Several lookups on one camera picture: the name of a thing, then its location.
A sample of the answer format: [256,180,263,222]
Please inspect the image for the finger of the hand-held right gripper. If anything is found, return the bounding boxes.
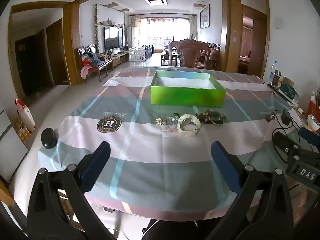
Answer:
[272,131,302,161]

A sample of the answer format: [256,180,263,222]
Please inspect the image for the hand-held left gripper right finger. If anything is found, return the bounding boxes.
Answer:
[211,141,294,237]

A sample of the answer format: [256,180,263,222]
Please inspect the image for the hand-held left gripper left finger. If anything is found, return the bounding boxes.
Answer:
[26,141,112,237]

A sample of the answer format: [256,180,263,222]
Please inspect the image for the black wrist watch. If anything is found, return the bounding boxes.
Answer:
[209,111,227,125]

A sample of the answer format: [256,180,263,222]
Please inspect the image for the green cardboard box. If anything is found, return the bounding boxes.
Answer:
[150,70,227,108]

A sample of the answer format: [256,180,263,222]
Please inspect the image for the black power adapter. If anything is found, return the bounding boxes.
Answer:
[281,111,292,126]

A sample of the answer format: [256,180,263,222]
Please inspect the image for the white bowl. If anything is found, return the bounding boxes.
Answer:
[307,114,320,132]

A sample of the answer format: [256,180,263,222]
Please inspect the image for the orange box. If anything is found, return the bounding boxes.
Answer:
[307,97,320,120]

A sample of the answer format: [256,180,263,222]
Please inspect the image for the teal rounded case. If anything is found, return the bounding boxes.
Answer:
[279,83,299,103]

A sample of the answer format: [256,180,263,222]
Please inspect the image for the black round case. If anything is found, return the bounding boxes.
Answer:
[41,128,58,149]

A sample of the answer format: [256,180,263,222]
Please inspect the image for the checked printed tablecloth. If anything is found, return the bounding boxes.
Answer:
[37,66,300,220]

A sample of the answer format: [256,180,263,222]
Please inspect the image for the glass tea jar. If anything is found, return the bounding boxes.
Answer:
[271,70,282,88]

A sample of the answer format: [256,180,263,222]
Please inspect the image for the clear water bottle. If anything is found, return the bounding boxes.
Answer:
[269,60,278,85]

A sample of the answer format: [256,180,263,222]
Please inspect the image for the cardboard boxes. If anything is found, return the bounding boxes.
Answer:
[15,120,32,143]

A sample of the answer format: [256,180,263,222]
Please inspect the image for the red and white paper bag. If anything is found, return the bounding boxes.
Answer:
[15,99,36,133]

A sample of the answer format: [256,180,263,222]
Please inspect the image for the silver refrigerator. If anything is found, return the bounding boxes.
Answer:
[0,100,28,183]

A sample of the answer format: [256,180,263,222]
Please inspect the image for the carved wooden armchair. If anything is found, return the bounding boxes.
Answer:
[78,44,113,83]

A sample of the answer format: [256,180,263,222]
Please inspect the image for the pile of colourful clothes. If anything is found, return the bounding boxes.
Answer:
[80,52,105,78]

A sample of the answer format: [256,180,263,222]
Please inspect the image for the pink bedroom curtain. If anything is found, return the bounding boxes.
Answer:
[242,26,253,57]

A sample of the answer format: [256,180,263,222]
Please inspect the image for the wooden television cabinet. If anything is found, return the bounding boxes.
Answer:
[100,50,129,68]

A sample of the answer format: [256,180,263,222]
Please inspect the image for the wooden sofa with cushions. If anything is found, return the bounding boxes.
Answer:
[207,42,222,70]

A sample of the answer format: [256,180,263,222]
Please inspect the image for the dark wooden dining chair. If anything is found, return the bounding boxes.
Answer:
[167,39,211,69]

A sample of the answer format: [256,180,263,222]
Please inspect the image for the white baby playpen fence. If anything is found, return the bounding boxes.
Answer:
[129,44,153,62]

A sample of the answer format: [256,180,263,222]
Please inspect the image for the dark wooden door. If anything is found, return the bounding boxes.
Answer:
[15,30,47,95]

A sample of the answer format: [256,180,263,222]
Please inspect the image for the flat screen television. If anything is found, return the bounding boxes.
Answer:
[104,27,123,51]

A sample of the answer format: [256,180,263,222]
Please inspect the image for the green hanging vine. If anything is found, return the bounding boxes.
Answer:
[94,4,100,53]

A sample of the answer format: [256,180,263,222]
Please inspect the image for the beige window curtain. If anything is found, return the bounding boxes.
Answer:
[129,15,142,28]

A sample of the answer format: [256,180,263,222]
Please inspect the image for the black cable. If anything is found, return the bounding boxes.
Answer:
[271,109,310,164]

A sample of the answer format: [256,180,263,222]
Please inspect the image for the brown beaded bracelet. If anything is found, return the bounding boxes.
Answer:
[196,110,213,125]

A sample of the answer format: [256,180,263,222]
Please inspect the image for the wall shelf with ornaments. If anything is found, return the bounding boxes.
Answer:
[99,20,123,28]

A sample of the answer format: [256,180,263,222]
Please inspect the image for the framed wall picture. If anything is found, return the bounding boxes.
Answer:
[200,4,210,29]

